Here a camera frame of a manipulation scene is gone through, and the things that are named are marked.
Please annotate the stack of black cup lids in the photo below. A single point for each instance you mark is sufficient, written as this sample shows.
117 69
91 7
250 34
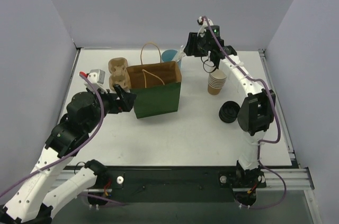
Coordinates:
229 111

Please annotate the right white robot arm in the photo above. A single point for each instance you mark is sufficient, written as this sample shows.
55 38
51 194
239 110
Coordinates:
257 110

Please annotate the stack of brown paper cups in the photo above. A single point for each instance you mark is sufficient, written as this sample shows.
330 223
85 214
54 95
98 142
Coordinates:
216 81

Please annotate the stack of pulp cup carriers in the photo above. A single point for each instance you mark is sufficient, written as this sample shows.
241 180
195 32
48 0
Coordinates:
118 73

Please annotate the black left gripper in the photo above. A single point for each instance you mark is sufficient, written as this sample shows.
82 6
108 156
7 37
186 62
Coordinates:
119 99

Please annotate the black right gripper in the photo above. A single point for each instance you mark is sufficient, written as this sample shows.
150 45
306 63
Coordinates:
192 44

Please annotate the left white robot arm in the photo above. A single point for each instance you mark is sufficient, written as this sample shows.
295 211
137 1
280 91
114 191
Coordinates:
34 202

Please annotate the brown paper bag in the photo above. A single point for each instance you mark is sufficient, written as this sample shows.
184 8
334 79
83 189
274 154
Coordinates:
157 88

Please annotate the light blue cylindrical container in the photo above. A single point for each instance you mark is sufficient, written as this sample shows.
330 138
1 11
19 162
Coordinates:
168 55

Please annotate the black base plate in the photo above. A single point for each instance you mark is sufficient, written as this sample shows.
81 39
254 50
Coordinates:
190 184

